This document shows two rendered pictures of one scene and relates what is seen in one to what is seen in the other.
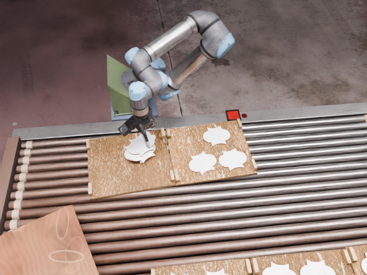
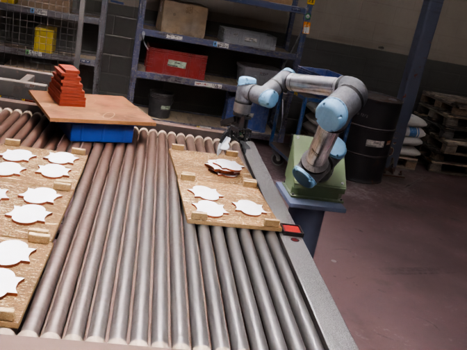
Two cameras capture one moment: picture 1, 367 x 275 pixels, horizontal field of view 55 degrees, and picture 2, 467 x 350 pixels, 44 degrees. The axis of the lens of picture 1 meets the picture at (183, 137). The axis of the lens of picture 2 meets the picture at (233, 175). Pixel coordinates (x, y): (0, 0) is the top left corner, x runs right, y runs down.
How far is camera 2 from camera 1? 2.53 m
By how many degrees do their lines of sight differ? 74
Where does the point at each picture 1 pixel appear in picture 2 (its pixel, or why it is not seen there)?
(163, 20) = not seen: outside the picture
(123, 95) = (292, 155)
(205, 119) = (281, 214)
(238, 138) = (247, 221)
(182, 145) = (233, 189)
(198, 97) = not seen: outside the picture
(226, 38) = (330, 98)
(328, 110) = (329, 317)
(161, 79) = (264, 90)
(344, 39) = not seen: outside the picture
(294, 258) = (58, 209)
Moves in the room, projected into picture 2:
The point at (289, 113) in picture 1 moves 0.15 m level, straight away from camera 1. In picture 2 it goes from (308, 275) to (354, 292)
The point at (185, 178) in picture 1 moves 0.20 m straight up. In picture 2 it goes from (185, 183) to (193, 136)
